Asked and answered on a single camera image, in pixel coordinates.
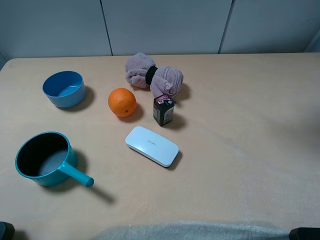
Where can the small dark carton box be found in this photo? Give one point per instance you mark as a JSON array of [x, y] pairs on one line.
[[163, 109]]

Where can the black left shoulder block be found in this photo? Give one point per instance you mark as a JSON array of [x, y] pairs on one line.
[[7, 231]]

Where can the black right shoulder block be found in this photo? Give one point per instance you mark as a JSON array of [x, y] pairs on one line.
[[305, 233]]

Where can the grey robot base front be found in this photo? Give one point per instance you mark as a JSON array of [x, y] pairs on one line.
[[193, 231]]

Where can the white rectangular case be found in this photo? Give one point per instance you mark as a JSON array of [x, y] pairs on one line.
[[152, 145]]

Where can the orange fruit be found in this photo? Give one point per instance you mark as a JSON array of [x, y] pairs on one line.
[[122, 102]]

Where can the black band on towel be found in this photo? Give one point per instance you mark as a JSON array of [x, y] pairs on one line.
[[150, 74]]

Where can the pink rolled towel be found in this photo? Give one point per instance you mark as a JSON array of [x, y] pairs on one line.
[[166, 80]]

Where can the blue plastic bowl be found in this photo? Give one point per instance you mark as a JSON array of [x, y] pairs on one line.
[[65, 89]]

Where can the teal saucepan with handle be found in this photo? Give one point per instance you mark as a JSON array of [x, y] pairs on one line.
[[49, 159]]

